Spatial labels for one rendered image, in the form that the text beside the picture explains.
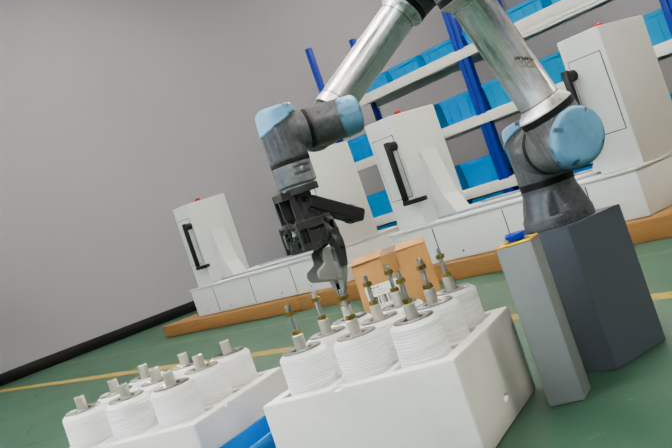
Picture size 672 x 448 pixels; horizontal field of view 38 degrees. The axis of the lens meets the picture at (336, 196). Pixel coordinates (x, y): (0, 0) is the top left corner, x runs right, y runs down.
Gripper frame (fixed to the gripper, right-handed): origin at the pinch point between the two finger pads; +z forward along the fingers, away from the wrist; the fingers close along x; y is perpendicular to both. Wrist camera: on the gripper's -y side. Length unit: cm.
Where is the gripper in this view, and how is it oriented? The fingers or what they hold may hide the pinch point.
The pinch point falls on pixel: (343, 286)
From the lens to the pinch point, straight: 179.3
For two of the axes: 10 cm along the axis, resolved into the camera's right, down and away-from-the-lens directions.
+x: 4.9, -1.8, -8.5
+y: -8.1, 2.7, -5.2
